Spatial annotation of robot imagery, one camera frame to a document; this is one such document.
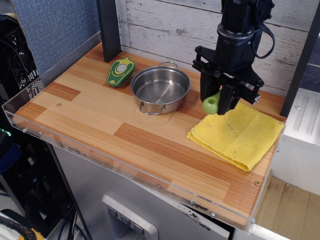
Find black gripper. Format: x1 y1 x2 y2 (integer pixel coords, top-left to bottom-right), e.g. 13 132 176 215
192 23 264 116

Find green handled grey spatula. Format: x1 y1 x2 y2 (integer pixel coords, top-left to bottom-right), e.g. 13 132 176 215
202 90 221 115

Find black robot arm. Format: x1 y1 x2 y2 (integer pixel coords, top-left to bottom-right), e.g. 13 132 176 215
192 0 275 115

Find yellow folded cloth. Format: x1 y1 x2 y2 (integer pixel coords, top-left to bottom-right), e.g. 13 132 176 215
186 103 285 172

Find clear acrylic table guard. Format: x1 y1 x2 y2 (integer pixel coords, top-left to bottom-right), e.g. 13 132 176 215
3 44 277 229

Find stainless steel pot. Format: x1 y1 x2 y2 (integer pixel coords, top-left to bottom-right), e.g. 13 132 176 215
130 62 191 115

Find white grooved block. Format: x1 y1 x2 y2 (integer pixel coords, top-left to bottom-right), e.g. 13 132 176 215
284 88 320 146

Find green toy avocado half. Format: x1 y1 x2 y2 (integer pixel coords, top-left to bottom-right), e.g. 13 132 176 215
106 56 136 88

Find silver toy fridge cabinet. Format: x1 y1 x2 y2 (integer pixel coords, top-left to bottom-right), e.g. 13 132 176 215
53 146 234 240

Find black plastic crate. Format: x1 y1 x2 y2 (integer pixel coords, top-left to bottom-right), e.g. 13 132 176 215
0 14 39 104

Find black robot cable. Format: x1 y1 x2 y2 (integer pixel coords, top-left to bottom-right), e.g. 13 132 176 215
251 22 276 60

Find black vertical post right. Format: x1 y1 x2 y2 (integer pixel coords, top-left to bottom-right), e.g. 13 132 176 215
280 4 320 118

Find black vertical post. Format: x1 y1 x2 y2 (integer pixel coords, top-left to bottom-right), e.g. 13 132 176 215
280 4 320 118
96 0 122 63

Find black vertical post left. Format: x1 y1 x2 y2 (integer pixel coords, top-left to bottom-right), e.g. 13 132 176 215
96 0 122 63

